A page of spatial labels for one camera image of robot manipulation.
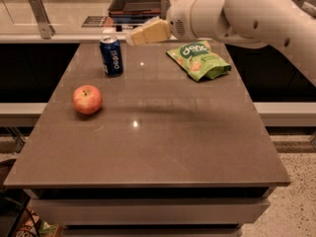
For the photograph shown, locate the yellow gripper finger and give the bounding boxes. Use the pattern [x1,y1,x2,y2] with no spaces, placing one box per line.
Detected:
[125,18,171,45]

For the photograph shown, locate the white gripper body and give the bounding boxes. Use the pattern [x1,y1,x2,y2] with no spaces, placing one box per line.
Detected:
[166,0,197,40]

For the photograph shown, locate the blue pepsi can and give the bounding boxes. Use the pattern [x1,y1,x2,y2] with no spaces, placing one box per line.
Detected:
[100,36,123,77]

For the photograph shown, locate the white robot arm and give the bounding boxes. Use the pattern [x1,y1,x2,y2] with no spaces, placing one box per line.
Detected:
[125,0,316,85]

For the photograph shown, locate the orange rimmed dark tray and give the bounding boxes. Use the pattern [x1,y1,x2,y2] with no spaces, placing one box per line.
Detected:
[109,0,161,16]

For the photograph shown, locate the green chip bag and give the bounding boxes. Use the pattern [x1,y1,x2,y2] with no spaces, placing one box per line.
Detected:
[167,40,231,82]

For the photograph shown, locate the red apple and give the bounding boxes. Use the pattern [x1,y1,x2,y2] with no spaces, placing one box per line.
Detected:
[72,85,103,115]

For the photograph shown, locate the glass barrier panel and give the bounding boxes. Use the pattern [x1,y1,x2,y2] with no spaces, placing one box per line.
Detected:
[0,0,161,37]

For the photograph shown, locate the colourful bag on floor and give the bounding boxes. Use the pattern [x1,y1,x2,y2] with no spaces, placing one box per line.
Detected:
[13,210,61,237]

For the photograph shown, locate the left metal glass bracket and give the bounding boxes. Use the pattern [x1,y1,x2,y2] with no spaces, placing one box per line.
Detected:
[28,0,55,40]

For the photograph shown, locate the right metal glass bracket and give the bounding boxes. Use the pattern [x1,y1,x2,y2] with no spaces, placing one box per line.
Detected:
[292,0,316,18]

